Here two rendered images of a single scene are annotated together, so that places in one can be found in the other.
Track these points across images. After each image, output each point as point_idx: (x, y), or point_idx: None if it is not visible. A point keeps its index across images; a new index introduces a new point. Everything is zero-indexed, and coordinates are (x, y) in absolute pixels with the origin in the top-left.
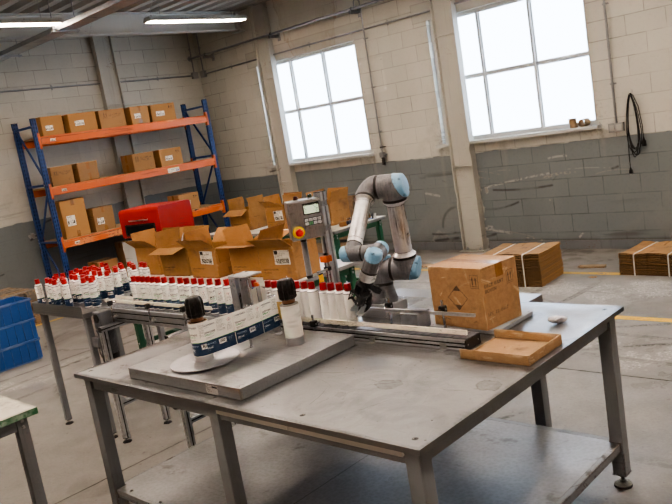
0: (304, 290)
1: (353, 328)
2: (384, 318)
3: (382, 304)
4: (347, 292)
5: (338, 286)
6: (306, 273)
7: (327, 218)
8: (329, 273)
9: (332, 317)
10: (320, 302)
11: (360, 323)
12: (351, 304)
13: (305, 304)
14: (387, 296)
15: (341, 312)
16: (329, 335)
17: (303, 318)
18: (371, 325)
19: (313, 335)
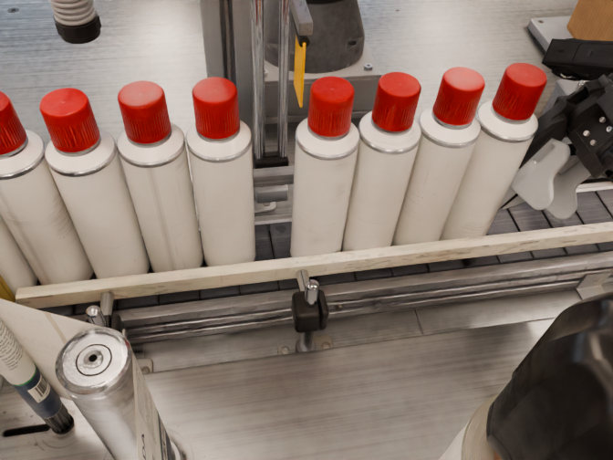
0: (170, 149)
1: (493, 258)
2: (362, 115)
3: (356, 68)
4: (530, 125)
5: (477, 101)
6: (64, 13)
7: None
8: (286, 4)
9: (378, 241)
10: (316, 196)
11: (555, 240)
12: (516, 172)
13: (178, 215)
14: (358, 32)
15: (444, 214)
16: (493, 365)
17: (181, 282)
18: (611, 236)
19: (411, 399)
